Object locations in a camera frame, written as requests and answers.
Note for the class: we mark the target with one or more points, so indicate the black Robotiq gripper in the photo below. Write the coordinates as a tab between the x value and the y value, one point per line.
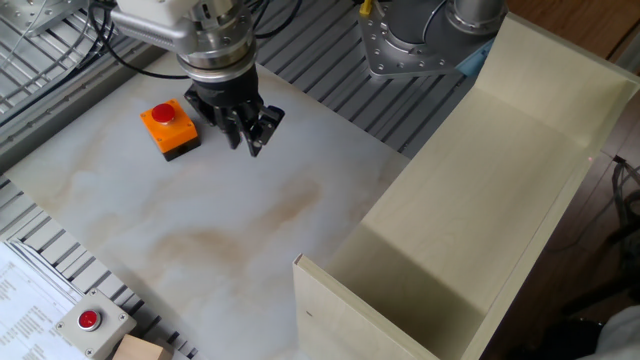
225	90

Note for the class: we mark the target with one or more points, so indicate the orange emergency stop button box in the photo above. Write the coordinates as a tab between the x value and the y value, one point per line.
175	132

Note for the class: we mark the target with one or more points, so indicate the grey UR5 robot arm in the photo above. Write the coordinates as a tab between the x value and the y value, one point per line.
210	35

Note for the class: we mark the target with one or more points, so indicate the beige wooden shelf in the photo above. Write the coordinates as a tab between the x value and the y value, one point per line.
475	200

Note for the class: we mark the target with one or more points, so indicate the glossy marble pattern board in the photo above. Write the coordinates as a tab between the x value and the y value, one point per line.
200	225

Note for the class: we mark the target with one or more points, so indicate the yellow clip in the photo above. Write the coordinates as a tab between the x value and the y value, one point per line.
366	7

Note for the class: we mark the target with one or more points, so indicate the large plain wooden block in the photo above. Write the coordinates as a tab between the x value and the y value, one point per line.
140	350

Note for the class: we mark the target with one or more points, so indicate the grey box with red button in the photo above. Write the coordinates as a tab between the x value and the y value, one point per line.
100	330

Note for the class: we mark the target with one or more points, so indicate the stack of printed paper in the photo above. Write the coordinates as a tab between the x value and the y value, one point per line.
25	310

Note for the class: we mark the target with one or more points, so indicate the white garment of person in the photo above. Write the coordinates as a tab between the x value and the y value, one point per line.
620	335

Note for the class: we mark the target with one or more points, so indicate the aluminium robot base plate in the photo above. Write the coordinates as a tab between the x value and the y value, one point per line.
385	55

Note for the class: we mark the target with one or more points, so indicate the aluminium mounting bracket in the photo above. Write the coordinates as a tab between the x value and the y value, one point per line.
45	12

